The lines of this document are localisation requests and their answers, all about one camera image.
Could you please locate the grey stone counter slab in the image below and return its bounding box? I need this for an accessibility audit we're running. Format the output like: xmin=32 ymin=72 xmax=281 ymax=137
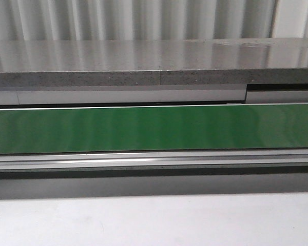
xmin=0 ymin=38 xmax=308 ymax=87

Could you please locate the green conveyor belt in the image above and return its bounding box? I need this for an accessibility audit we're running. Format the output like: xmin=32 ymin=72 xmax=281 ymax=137
xmin=0 ymin=104 xmax=308 ymax=154

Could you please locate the white pleated curtain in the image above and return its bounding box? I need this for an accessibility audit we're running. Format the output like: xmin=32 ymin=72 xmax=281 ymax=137
xmin=0 ymin=1 xmax=308 ymax=40

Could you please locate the aluminium conveyor frame rail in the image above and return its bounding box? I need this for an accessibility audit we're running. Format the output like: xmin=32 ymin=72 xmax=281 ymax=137
xmin=0 ymin=149 xmax=308 ymax=179

